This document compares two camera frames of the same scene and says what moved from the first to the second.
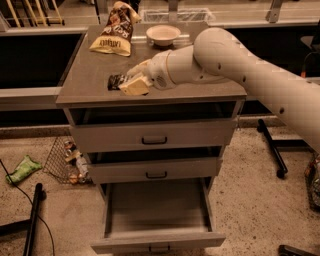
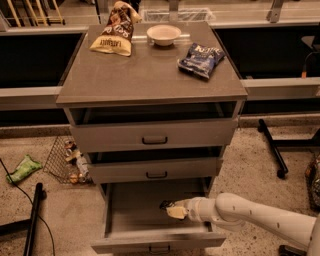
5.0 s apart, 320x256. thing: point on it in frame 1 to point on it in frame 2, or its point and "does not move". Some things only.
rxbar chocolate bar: x=115 y=80 to x=165 y=204
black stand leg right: x=273 y=145 does not move
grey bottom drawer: x=153 y=215 does not move
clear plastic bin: x=191 y=15 does not move
